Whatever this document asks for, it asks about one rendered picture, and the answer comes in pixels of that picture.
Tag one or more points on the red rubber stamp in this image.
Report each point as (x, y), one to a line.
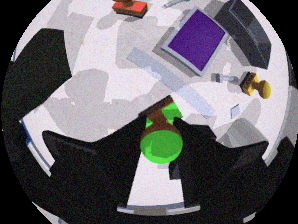
(130, 8)

